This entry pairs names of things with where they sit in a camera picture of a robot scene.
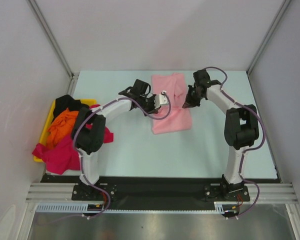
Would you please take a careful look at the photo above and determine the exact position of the pink t shirt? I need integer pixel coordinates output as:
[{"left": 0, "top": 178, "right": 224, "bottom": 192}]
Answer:
[{"left": 151, "top": 73, "right": 193, "bottom": 135}]

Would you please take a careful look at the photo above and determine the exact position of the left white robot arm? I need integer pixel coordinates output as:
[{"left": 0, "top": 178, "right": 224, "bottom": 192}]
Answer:
[{"left": 71, "top": 79, "right": 171, "bottom": 200}]

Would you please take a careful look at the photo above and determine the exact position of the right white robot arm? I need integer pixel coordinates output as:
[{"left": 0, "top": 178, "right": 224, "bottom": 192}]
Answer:
[{"left": 182, "top": 68, "right": 259, "bottom": 201}]

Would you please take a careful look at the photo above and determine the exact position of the black t shirt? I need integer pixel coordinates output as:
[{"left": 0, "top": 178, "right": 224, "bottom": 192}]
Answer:
[{"left": 53, "top": 94, "right": 89, "bottom": 119}]

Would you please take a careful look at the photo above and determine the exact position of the orange t shirt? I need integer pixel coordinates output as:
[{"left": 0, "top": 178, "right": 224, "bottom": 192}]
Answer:
[{"left": 46, "top": 108, "right": 79, "bottom": 150}]

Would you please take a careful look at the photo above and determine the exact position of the magenta t shirt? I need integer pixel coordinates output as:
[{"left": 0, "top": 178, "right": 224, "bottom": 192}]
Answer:
[{"left": 31, "top": 103, "right": 115, "bottom": 175}]

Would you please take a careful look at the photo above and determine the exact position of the yellow plastic tray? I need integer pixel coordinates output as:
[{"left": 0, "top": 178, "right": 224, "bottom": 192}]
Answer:
[{"left": 33, "top": 99, "right": 97, "bottom": 163}]

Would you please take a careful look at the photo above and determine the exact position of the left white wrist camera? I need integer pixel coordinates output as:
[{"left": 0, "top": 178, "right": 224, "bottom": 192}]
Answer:
[{"left": 154, "top": 90, "right": 169, "bottom": 109}]

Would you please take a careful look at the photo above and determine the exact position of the left aluminium corner post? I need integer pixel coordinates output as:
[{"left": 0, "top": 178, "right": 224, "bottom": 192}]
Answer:
[{"left": 25, "top": 0, "right": 74, "bottom": 77}]

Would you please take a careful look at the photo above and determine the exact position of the aluminium corner post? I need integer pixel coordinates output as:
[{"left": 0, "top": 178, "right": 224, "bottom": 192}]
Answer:
[
  {"left": 246, "top": 0, "right": 294, "bottom": 77},
  {"left": 25, "top": 0, "right": 74, "bottom": 77}
]

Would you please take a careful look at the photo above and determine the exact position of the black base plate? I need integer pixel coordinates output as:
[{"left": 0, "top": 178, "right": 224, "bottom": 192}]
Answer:
[{"left": 40, "top": 174, "right": 280, "bottom": 212}]

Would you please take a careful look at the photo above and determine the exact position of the right aluminium corner post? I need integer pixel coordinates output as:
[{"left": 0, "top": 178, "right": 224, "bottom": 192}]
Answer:
[{"left": 246, "top": 0, "right": 294, "bottom": 77}]

